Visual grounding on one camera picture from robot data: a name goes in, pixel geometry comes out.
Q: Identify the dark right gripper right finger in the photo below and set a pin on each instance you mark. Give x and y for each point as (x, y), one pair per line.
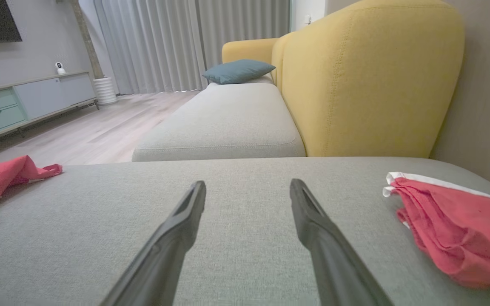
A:
(334, 263)

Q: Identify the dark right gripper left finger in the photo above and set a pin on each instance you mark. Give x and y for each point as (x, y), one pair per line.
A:
(164, 255)

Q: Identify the red white sports shorts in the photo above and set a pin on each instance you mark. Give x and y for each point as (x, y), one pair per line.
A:
(453, 229)

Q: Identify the large grey sofa ottoman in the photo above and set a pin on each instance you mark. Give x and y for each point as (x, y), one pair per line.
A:
(245, 255)

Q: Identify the grey sofa seat cushion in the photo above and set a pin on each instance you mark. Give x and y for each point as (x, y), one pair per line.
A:
(223, 123)

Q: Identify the white ribbed plant pot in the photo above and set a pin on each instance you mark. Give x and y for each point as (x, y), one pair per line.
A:
(105, 91)

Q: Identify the yellow sofa backrest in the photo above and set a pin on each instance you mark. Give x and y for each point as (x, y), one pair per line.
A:
(368, 85)

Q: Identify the teal throw pillow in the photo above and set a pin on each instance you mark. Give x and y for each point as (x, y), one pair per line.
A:
(238, 71)

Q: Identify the grey green tv cabinet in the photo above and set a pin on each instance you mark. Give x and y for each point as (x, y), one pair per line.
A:
(41, 97)

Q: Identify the grey pleated curtain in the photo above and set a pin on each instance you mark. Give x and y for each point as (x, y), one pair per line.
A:
(164, 42)

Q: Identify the green potted plant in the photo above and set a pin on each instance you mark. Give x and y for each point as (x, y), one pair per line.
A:
(87, 42)

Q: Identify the small white security camera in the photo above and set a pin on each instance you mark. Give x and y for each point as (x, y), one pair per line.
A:
(60, 68)

